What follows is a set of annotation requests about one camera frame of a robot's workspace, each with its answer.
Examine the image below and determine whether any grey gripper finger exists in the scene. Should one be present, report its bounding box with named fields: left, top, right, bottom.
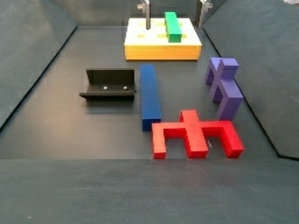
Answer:
left=136, top=0, right=151, bottom=30
left=199, top=0, right=212, bottom=27

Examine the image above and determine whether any blue long block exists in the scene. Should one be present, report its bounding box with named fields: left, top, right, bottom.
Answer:
left=140, top=65, right=161, bottom=131

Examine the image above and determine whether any yellow peg board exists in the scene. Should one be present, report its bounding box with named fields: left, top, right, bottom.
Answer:
left=124, top=18, right=201, bottom=60

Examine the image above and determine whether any green block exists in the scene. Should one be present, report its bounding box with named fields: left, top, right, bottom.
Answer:
left=164, top=11, right=183, bottom=43

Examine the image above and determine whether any purple shaped block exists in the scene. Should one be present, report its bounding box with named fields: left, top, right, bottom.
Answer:
left=204, top=58, right=243, bottom=121

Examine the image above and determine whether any red shaped block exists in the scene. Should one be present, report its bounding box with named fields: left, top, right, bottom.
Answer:
left=152, top=110, right=244, bottom=159

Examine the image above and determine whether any black angle bracket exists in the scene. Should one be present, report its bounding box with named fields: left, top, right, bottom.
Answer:
left=79, top=68, right=136, bottom=100

